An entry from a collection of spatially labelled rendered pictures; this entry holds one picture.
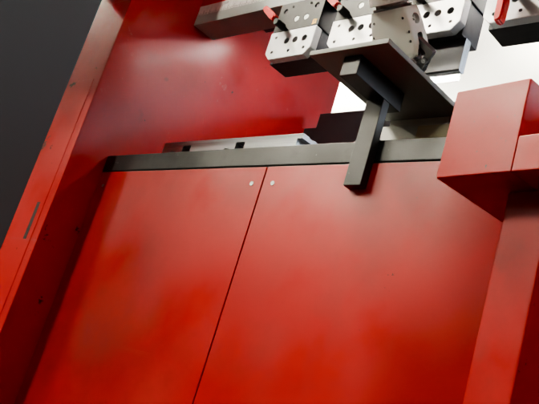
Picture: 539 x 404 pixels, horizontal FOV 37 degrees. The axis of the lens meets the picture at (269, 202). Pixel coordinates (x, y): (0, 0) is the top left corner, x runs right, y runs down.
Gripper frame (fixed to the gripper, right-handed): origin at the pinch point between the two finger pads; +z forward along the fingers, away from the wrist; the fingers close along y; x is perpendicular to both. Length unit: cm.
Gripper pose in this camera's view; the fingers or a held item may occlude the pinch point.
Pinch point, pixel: (407, 86)
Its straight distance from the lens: 159.3
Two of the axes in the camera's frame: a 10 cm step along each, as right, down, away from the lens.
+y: -7.0, 0.0, 7.2
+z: 2.1, 9.6, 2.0
